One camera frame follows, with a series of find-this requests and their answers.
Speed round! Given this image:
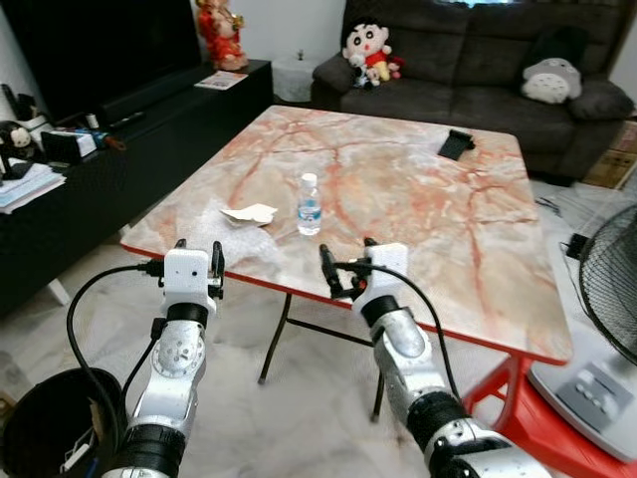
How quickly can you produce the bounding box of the clear bubble wrap sheet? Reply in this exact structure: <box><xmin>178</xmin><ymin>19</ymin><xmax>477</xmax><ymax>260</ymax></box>
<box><xmin>187</xmin><ymin>198</ymin><xmax>292</xmax><ymax>267</ymax></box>

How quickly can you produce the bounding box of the black metal table frame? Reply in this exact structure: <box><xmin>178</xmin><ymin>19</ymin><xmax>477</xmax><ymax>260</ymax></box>
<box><xmin>258</xmin><ymin>289</ymin><xmax>390</xmax><ymax>421</ymax></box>

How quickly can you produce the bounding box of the red plastic stool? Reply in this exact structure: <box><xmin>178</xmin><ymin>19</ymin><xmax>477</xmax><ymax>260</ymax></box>
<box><xmin>462</xmin><ymin>353</ymin><xmax>637</xmax><ymax>478</ymax></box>

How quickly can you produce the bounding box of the black television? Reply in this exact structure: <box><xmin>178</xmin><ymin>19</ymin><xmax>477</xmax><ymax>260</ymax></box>
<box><xmin>0</xmin><ymin>0</ymin><xmax>202</xmax><ymax>122</ymax></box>

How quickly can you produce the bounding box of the black TV cabinet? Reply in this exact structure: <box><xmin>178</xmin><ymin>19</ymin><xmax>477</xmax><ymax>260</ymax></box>
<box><xmin>0</xmin><ymin>60</ymin><xmax>276</xmax><ymax>321</ymax></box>

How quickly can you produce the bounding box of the crumpled white paper box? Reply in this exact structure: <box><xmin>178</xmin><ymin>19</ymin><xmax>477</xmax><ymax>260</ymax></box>
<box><xmin>218</xmin><ymin>202</ymin><xmax>281</xmax><ymax>226</ymax></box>

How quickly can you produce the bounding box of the white red booklet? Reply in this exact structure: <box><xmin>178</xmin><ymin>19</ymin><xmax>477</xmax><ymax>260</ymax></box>
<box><xmin>193</xmin><ymin>71</ymin><xmax>251</xmax><ymax>92</ymax></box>

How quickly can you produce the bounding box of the cartoon boy plush doll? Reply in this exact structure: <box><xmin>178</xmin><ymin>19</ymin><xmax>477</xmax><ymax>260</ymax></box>
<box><xmin>340</xmin><ymin>21</ymin><xmax>395</xmax><ymax>90</ymax></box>

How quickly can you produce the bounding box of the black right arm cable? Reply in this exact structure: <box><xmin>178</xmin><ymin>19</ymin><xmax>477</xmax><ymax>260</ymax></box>
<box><xmin>333</xmin><ymin>260</ymin><xmax>462</xmax><ymax>401</ymax></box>

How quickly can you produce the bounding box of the small grey Totoro plush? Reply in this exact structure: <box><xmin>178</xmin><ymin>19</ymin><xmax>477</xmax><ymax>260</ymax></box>
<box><xmin>520</xmin><ymin>57</ymin><xmax>584</xmax><ymax>107</ymax></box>

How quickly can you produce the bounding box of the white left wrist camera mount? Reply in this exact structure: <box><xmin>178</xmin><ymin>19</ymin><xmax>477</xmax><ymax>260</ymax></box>
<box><xmin>160</xmin><ymin>248</ymin><xmax>213</xmax><ymax>306</ymax></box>

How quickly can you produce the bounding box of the black soundbar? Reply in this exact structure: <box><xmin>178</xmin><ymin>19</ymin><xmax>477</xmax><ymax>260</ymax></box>
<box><xmin>98</xmin><ymin>68</ymin><xmax>182</xmax><ymax>127</ymax></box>

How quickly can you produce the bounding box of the black power adapter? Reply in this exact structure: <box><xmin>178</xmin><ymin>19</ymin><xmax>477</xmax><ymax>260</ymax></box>
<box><xmin>564</xmin><ymin>233</ymin><xmax>589</xmax><ymax>263</ymax></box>

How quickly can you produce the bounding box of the white lace covered side table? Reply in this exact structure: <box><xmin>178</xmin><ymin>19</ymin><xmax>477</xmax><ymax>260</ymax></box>
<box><xmin>270</xmin><ymin>54</ymin><xmax>320</xmax><ymax>102</ymax></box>

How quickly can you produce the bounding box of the dark grey cushion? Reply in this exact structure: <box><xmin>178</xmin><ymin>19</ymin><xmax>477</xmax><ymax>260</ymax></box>
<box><xmin>566</xmin><ymin>77</ymin><xmax>637</xmax><ymax>123</ymax></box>

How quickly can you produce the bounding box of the brown cardboard box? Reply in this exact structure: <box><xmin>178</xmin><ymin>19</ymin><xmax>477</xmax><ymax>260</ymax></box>
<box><xmin>581</xmin><ymin>123</ymin><xmax>637</xmax><ymax>191</ymax></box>

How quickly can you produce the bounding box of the white paper stack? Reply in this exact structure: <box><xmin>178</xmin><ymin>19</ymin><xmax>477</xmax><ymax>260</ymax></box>
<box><xmin>0</xmin><ymin>163</ymin><xmax>67</xmax><ymax>216</ymax></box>

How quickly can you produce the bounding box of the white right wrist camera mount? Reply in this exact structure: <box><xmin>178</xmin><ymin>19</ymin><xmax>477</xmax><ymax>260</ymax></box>
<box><xmin>356</xmin><ymin>242</ymin><xmax>410</xmax><ymax>312</ymax></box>

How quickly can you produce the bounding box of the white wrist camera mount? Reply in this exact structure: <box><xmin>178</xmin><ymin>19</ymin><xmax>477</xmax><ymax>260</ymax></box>
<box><xmin>356</xmin><ymin>242</ymin><xmax>410</xmax><ymax>312</ymax></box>
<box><xmin>160</xmin><ymin>248</ymin><xmax>213</xmax><ymax>306</ymax></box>

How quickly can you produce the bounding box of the black rubbish bin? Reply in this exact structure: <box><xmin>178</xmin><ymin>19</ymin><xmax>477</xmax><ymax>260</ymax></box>
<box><xmin>0</xmin><ymin>367</ymin><xmax>127</xmax><ymax>478</ymax></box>

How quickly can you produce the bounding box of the clear plastic water bottle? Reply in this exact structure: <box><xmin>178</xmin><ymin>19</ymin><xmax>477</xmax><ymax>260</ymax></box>
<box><xmin>296</xmin><ymin>171</ymin><xmax>324</xmax><ymax>238</ymax></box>

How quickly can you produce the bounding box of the dark grey fabric sofa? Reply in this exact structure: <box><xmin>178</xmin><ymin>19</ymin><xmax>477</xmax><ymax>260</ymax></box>
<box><xmin>310</xmin><ymin>0</ymin><xmax>637</xmax><ymax>186</ymax></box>

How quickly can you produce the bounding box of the red gold deity statue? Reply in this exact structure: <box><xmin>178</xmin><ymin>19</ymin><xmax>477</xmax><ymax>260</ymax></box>
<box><xmin>193</xmin><ymin>0</ymin><xmax>251</xmax><ymax>72</ymax></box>

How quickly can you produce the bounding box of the grey black table fan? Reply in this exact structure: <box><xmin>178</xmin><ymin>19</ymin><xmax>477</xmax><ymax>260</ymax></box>
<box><xmin>527</xmin><ymin>203</ymin><xmax>637</xmax><ymax>460</ymax></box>

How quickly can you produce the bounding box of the small black phone stand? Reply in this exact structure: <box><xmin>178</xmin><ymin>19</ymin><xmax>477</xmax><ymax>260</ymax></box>
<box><xmin>437</xmin><ymin>128</ymin><xmax>480</xmax><ymax>161</ymax></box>

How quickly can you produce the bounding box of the black white small box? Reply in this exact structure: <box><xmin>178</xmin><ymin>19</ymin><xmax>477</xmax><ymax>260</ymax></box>
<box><xmin>39</xmin><ymin>126</ymin><xmax>102</xmax><ymax>166</ymax></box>

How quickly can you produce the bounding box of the black white mouse figurine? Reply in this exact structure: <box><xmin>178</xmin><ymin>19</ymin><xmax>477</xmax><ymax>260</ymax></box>
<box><xmin>0</xmin><ymin>118</ymin><xmax>39</xmax><ymax>182</ymax></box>

